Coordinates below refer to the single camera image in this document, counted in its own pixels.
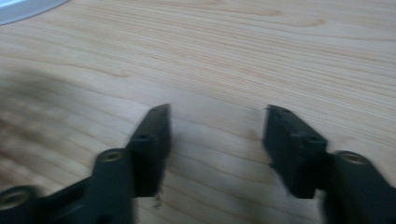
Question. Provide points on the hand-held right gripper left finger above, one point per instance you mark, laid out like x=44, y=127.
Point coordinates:
x=149, y=155

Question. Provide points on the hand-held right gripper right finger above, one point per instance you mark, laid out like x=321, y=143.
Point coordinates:
x=295, y=155

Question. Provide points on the white plate edge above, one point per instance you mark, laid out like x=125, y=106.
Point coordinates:
x=21, y=7

